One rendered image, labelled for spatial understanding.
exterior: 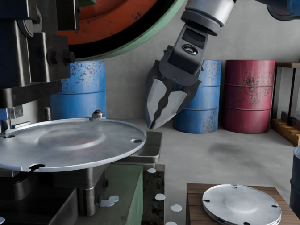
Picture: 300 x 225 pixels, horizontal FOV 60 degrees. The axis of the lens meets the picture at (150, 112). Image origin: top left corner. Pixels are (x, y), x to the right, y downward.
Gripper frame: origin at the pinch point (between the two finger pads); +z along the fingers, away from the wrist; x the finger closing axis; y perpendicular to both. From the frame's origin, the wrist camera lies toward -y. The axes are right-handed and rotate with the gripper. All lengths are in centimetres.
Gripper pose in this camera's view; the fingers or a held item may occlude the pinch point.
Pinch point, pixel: (152, 123)
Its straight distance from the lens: 47.5
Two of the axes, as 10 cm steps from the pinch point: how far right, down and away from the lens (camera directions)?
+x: -9.0, -4.2, -0.4
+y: 0.6, -2.2, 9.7
